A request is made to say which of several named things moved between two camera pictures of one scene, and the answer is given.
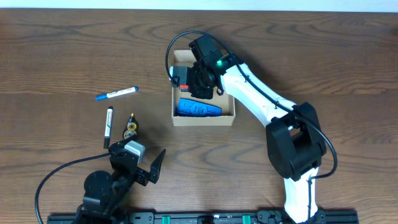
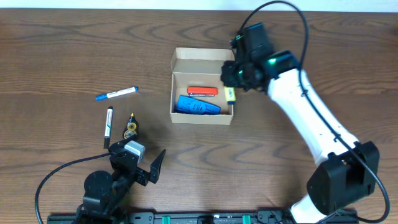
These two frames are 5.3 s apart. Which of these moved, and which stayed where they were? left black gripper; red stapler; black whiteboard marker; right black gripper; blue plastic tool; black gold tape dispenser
Moved: red stapler; right black gripper
Stayed: left black gripper; black whiteboard marker; black gold tape dispenser; blue plastic tool
